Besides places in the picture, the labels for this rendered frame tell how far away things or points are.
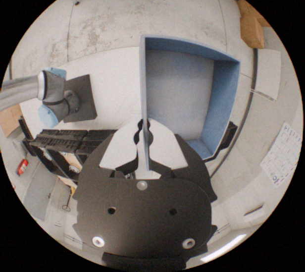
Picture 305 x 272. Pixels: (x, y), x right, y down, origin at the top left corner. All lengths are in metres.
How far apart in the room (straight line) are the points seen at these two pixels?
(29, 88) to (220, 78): 0.51
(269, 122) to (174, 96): 2.58
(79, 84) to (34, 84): 0.29
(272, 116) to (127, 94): 2.65
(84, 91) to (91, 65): 0.15
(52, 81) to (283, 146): 3.01
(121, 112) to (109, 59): 0.31
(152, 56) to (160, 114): 0.10
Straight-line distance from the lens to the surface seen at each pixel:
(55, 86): 0.44
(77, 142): 0.66
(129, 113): 0.59
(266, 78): 2.61
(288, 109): 2.58
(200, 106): 0.22
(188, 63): 0.19
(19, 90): 0.40
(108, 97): 0.58
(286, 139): 2.64
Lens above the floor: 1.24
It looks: 60 degrees down
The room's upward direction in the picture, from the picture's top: 166 degrees clockwise
